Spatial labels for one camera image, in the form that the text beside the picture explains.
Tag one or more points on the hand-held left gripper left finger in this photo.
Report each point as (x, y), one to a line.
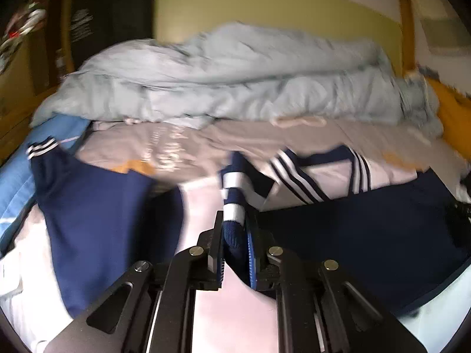
(215, 261)

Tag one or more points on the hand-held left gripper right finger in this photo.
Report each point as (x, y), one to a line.
(252, 264)

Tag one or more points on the white and navy varsity jacket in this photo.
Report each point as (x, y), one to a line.
(110, 209)

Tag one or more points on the grey printed bedsheet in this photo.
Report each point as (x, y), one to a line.
(165, 147)

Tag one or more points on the grey duvet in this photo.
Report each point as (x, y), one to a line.
(239, 81)

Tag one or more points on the blue pillow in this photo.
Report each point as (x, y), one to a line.
(18, 184)

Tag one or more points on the yellow pillow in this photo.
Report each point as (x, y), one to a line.
(456, 117)

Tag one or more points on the wooden shelf unit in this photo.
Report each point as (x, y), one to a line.
(40, 66)

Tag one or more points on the black hanging garment bag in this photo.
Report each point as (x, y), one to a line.
(110, 14)

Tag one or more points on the pink and white plush toy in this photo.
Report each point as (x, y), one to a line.
(27, 24)

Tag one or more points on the wooden bed frame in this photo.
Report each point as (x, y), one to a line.
(406, 36)

